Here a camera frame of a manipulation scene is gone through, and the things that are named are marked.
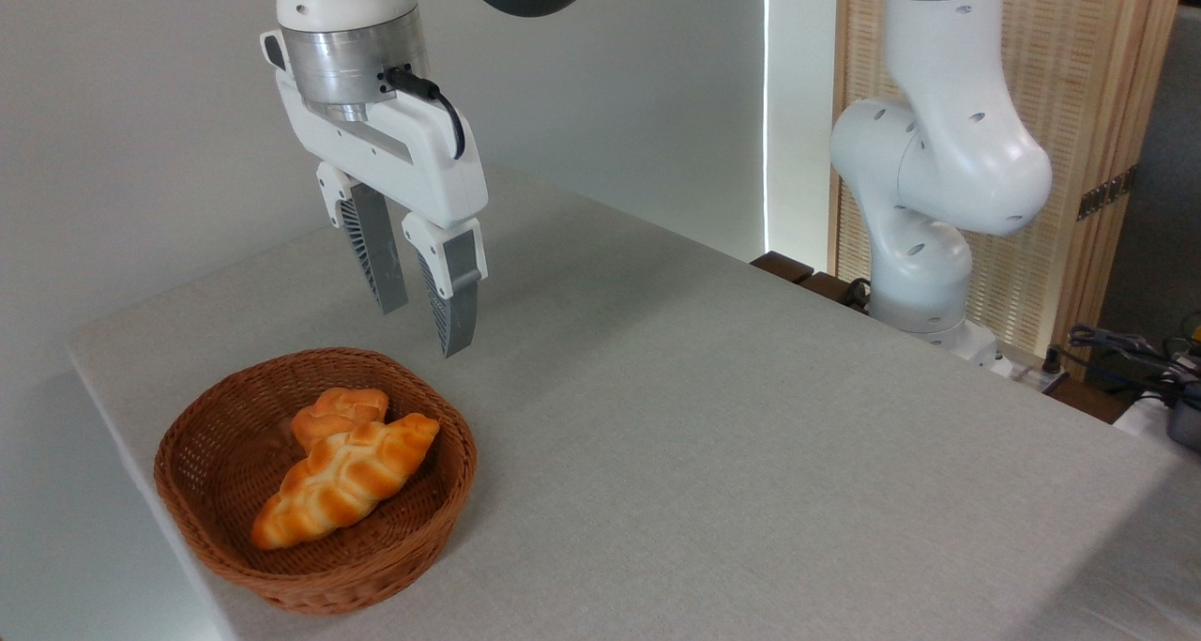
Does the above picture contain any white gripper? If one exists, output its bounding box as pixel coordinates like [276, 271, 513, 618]
[260, 30, 490, 359]

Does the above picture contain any long braided bread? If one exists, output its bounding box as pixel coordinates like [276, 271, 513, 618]
[251, 413, 441, 552]

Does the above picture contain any small round bread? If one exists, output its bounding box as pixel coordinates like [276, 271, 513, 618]
[291, 387, 390, 451]

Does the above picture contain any brown wicker basket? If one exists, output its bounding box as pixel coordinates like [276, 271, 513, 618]
[153, 346, 479, 618]

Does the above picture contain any wooden slatted screen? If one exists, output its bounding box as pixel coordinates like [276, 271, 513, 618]
[829, 0, 1188, 379]

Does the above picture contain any metal screen hinge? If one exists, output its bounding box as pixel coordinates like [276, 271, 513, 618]
[1077, 166, 1138, 221]

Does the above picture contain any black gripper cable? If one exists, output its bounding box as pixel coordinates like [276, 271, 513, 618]
[380, 65, 467, 161]

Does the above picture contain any bundle of dark cables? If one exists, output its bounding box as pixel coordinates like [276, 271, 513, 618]
[1068, 322, 1201, 409]

